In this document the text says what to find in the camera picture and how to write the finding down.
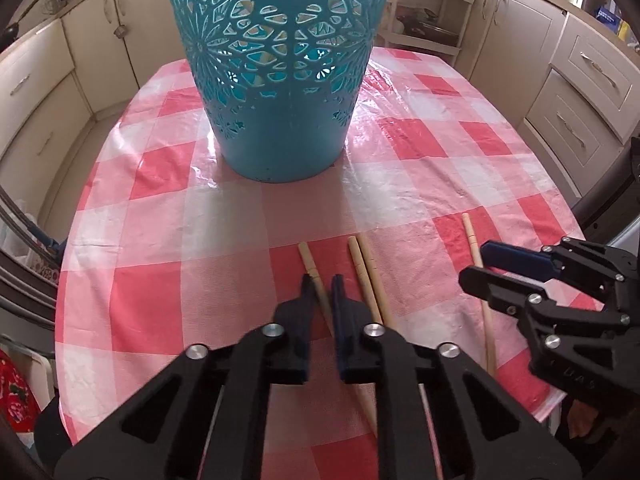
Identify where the red white checkered tablecloth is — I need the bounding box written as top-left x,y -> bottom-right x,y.
53,45 -> 604,480

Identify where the white rolling storage cart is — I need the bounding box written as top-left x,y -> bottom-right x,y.
376,0 -> 476,65

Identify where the blue perforated plastic basket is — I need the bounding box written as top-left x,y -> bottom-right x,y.
170,0 -> 386,183

